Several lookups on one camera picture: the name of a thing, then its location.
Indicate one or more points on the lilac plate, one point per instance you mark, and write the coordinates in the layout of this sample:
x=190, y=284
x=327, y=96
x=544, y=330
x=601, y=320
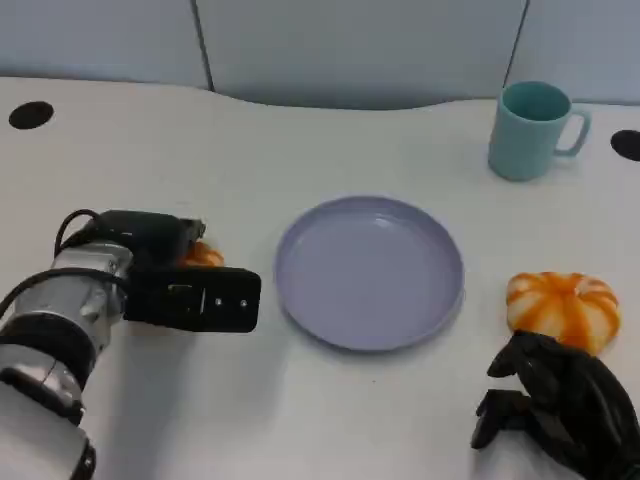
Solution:
x=370, y=275

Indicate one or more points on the orange and white toy bread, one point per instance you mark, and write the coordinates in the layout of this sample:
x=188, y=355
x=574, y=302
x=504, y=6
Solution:
x=560, y=305
x=205, y=256

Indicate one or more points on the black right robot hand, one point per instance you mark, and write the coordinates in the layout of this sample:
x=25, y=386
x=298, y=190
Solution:
x=585, y=405

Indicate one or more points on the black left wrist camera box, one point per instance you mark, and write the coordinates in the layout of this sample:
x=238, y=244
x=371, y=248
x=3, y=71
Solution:
x=220, y=305

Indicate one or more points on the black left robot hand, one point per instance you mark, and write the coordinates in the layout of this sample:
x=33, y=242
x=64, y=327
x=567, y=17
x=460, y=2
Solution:
x=150, y=235

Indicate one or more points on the pale green mug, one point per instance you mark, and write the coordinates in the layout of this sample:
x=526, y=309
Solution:
x=520, y=147

